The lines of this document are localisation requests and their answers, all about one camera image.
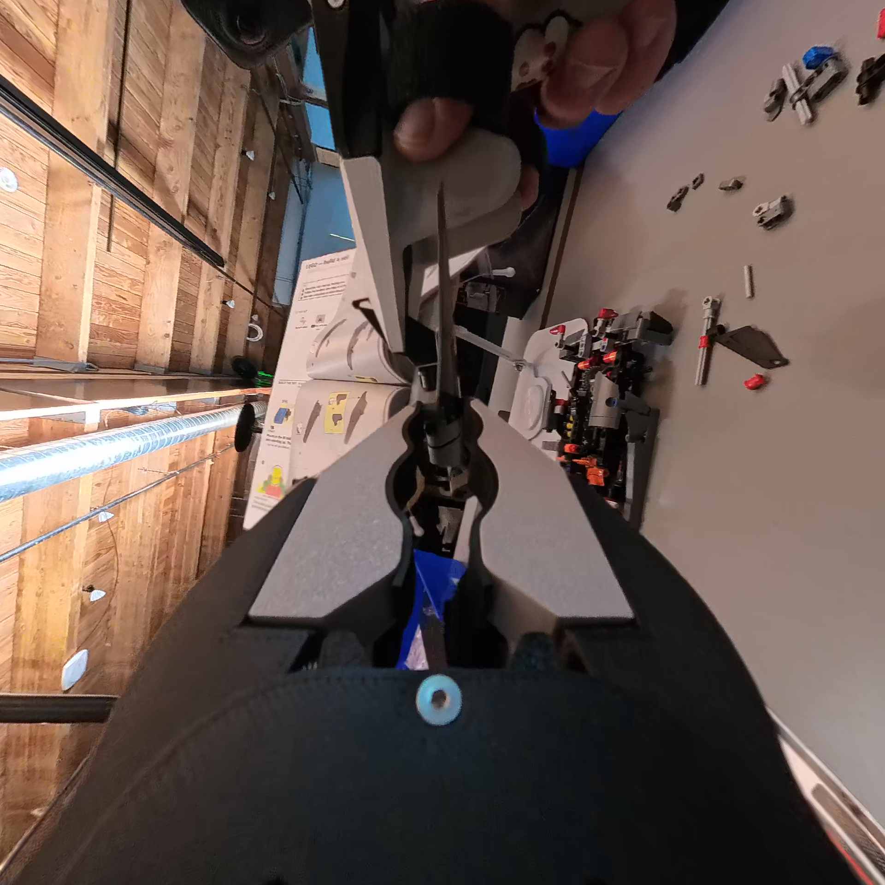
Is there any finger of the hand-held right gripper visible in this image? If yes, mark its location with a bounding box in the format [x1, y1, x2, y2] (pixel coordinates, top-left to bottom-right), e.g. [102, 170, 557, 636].
[407, 241, 443, 369]
[341, 155, 410, 355]

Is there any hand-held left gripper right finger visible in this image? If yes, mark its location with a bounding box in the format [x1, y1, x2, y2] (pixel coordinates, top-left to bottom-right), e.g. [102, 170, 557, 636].
[466, 398, 636, 623]

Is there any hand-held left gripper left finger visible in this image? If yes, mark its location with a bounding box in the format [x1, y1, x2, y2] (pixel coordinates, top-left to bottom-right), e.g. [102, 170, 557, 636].
[246, 401, 419, 623]

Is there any dark grey lego beam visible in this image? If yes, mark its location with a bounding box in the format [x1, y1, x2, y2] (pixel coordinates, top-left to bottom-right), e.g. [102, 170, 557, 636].
[415, 404, 478, 499]

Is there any lego car chassis model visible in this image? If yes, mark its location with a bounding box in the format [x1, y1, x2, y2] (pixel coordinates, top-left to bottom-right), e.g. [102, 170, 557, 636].
[549, 307, 675, 523]

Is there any grey lego axle connector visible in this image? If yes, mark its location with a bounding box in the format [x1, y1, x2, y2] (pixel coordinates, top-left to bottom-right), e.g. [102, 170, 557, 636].
[783, 54, 850, 125]

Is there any person's right hand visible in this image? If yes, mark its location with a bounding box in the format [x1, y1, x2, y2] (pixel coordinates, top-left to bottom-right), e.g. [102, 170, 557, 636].
[393, 0, 680, 210]

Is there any open instruction booklet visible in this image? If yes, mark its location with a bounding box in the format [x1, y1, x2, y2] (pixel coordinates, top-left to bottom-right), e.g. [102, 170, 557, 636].
[243, 256, 419, 530]

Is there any blue storage bin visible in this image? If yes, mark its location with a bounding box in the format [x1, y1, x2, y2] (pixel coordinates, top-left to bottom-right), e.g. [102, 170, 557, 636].
[395, 549, 466, 672]
[534, 107, 621, 170]

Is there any white book stand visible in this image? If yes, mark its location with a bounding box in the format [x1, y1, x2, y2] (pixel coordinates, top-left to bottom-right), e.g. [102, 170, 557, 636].
[453, 263, 590, 457]

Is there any grey axle with red bush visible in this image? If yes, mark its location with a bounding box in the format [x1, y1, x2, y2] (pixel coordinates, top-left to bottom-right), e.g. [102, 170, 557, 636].
[695, 296, 723, 387]

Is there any silver air duct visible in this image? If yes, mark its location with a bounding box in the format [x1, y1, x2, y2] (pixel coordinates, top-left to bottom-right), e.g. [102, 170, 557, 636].
[0, 403, 267, 504]

